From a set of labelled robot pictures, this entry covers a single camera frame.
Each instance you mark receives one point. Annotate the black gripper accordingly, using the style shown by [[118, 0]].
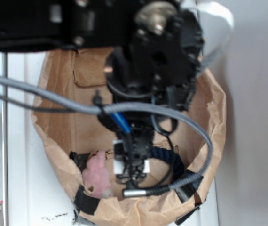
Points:
[[137, 131]]

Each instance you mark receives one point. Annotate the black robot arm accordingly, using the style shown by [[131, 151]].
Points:
[[151, 72]]

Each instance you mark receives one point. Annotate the pink plush bunny toy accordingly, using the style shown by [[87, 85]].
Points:
[[96, 176]]

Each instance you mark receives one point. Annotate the brown paper bag tray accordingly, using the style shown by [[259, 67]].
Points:
[[77, 75]]

